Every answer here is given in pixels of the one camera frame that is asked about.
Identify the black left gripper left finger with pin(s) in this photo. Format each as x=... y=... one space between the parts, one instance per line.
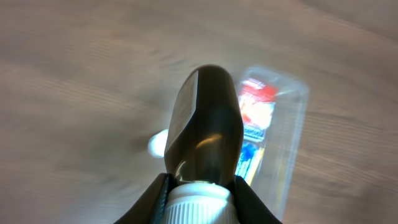
x=150 y=207

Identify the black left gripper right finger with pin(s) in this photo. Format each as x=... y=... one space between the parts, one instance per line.
x=249 y=207

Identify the blue yellow VapoDrops box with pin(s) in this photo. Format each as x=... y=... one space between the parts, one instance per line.
x=249 y=161

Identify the orange effervescent tablet tube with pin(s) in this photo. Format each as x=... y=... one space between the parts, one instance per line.
x=157 y=143

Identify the dark Woods syrup bottle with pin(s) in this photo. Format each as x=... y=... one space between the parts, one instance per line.
x=203 y=145

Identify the red Panadol box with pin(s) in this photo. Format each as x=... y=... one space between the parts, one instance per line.
x=257 y=101

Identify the clear plastic container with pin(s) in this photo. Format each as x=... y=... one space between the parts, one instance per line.
x=272 y=180

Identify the white blue Hansaplast box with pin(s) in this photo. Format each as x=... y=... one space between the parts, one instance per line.
x=254 y=133

